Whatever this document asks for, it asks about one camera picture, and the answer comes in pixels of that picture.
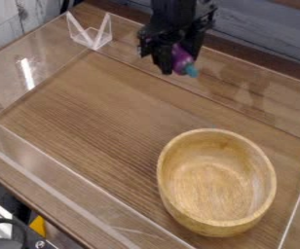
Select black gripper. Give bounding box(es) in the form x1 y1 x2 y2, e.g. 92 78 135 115
136 0 218 75

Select purple toy eggplant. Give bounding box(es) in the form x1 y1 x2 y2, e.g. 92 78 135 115
172 44 198 78

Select brown wooden bowl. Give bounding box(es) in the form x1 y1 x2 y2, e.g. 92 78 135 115
156 128 277 237

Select yellow label on equipment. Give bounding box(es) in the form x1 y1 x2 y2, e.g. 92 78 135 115
28 216 46 237

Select clear acrylic corner bracket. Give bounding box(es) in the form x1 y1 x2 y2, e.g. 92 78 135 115
66 13 112 51

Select clear acrylic tray wall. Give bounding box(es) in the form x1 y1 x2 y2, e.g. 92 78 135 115
0 124 194 249

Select black cable lower left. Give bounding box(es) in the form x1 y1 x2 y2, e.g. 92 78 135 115
0 218 29 249

